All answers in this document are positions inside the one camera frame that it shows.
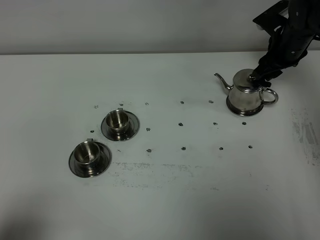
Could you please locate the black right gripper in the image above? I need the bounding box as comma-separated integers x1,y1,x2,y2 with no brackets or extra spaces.
250,0,320,88

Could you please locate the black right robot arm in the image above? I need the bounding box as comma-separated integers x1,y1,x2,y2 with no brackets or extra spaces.
249,0,320,87

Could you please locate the stainless steel teacup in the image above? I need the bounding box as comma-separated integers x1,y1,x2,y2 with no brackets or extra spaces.
104,108,130,135
73,138,101,166

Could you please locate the near stainless steel saucer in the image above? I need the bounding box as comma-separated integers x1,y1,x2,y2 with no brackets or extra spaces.
68,140,112,178

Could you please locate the far stainless steel saucer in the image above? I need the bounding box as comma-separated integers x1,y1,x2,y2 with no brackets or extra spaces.
100,110,140,142

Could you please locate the near stainless steel teacup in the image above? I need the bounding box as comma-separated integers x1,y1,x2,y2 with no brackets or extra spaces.
73,138,101,166

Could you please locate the stainless steel saucer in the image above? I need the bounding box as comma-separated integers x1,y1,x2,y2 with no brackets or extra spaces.
100,110,140,142
68,140,112,178

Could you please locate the teapot steel saucer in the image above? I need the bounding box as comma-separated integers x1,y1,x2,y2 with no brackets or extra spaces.
226,97,264,117

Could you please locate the far stainless steel teacup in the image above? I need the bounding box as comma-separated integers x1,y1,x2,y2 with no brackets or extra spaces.
104,108,130,135

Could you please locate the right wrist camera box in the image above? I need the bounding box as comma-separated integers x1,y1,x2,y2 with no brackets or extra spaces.
279,7,289,18

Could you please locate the stainless steel teapot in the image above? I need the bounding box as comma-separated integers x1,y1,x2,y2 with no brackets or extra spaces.
214,68,279,110

